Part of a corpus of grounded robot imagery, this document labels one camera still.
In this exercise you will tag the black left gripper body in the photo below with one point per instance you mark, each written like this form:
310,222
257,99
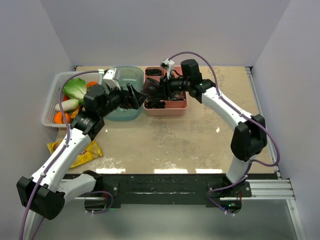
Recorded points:
116,99

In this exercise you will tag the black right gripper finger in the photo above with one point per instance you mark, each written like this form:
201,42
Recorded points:
165,85
158,94

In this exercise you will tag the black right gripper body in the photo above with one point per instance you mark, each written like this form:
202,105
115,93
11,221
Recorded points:
179,84

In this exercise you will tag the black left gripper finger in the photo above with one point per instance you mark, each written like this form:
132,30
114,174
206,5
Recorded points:
130,102
141,97

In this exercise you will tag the brown floral necktie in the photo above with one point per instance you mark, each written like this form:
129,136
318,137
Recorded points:
150,87

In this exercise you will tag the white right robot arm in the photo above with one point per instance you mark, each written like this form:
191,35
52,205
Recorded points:
249,137

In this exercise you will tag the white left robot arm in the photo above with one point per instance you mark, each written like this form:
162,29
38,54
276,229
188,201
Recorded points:
42,192

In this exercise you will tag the black rolled tie bottom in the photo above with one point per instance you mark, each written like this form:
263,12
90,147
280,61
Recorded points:
155,104

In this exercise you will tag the black rolled tie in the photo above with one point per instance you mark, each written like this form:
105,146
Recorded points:
155,104
153,72

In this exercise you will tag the dark patterned rolled tie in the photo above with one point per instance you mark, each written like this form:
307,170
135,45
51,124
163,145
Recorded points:
178,96

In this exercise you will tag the orange toy fruit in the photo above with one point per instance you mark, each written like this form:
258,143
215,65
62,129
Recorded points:
92,83

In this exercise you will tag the pink divided organizer tray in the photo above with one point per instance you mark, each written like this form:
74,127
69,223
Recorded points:
172,108

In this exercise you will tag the black rolled tie top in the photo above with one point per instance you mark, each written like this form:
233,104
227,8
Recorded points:
153,72

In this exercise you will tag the teal plastic container lid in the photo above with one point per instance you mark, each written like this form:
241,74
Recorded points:
127,75

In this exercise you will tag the toy cabbage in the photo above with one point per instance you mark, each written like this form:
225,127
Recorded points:
75,88

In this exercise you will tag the yellow toy pepper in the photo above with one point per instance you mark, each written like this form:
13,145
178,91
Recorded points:
75,112

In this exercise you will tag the white toy radish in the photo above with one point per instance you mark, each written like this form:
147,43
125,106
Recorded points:
67,105

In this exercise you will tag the orange toy pumpkin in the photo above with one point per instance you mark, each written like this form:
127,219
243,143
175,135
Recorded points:
59,119

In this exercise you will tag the white plastic basket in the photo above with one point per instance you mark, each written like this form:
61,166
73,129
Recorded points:
49,112

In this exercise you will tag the yellow chips bag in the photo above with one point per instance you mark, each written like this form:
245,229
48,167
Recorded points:
91,152

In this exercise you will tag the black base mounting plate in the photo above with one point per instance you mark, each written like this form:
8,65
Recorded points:
208,190

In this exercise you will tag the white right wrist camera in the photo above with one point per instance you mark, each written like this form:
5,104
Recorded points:
168,65

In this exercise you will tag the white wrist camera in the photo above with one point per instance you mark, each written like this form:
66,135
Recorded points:
168,65
110,77

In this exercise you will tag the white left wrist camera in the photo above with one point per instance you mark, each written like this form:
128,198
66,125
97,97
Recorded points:
110,77

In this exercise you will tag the aluminium frame rail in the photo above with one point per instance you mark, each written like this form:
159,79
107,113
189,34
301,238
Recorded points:
280,189

